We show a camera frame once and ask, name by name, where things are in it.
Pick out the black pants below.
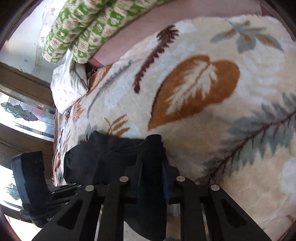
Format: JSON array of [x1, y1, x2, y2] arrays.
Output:
[[63, 131, 168, 240]]

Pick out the stained glass wooden door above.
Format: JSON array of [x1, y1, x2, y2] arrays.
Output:
[[1, 63, 55, 220]]

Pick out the white floral pillow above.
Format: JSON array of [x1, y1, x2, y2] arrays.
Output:
[[50, 51, 89, 114]]

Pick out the leaf pattern fleece blanket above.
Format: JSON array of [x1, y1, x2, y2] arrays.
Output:
[[53, 15, 295, 240]]

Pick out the green patterned folded quilt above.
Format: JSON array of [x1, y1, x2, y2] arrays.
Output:
[[43, 1, 164, 64]]

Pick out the pink bed sheet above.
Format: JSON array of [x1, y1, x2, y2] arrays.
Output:
[[88, 0, 262, 68]]

